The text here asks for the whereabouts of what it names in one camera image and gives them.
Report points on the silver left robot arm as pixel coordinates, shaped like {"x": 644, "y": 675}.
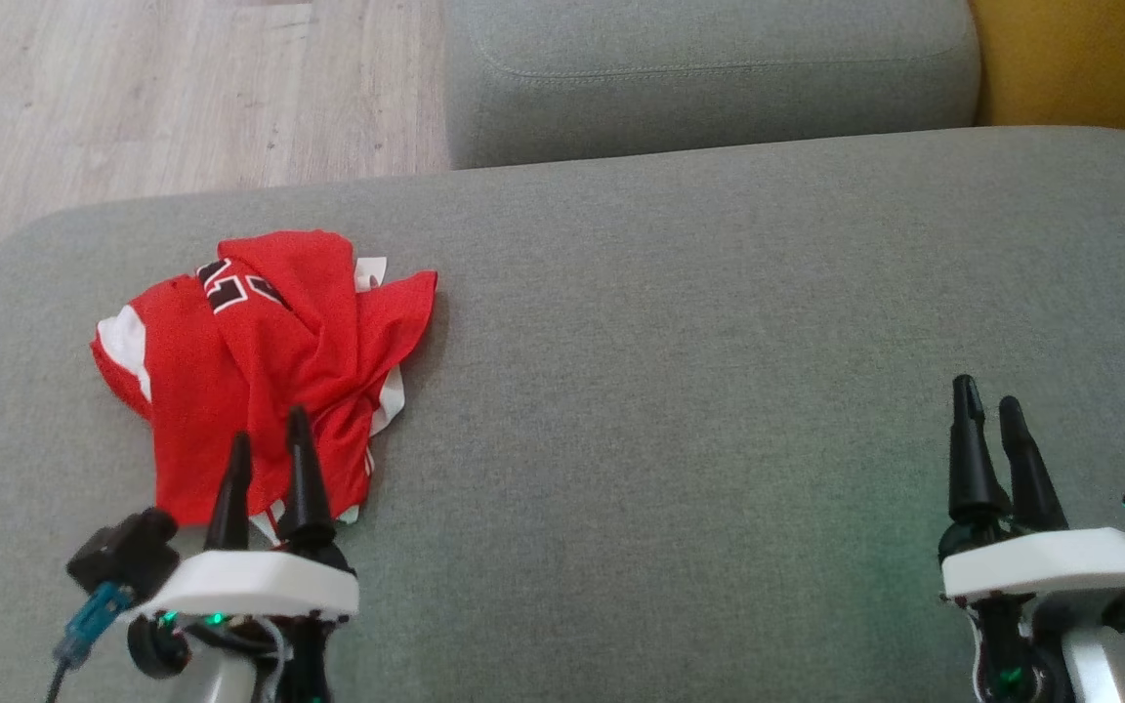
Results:
{"x": 221, "y": 683}

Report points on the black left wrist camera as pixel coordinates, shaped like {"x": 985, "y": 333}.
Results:
{"x": 123, "y": 552}

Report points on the red shorts with white stripe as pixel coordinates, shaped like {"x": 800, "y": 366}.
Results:
{"x": 191, "y": 430}

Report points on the grey sofa seat cushion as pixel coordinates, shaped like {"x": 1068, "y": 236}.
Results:
{"x": 709, "y": 88}

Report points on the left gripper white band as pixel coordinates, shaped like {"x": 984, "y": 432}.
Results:
{"x": 250, "y": 586}

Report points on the wide yellow sofa backrest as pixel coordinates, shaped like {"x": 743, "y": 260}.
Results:
{"x": 1080, "y": 59}

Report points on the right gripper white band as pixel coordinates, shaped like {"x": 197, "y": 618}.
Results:
{"x": 1051, "y": 564}

